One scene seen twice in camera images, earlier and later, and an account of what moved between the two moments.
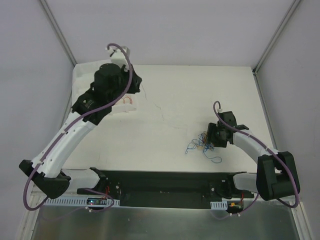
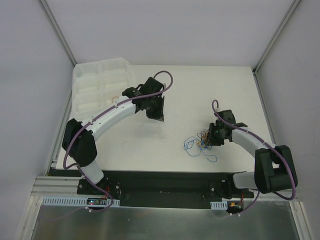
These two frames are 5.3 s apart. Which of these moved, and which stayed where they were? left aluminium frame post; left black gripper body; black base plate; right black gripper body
Moved: left black gripper body
Stayed: right black gripper body; left aluminium frame post; black base plate
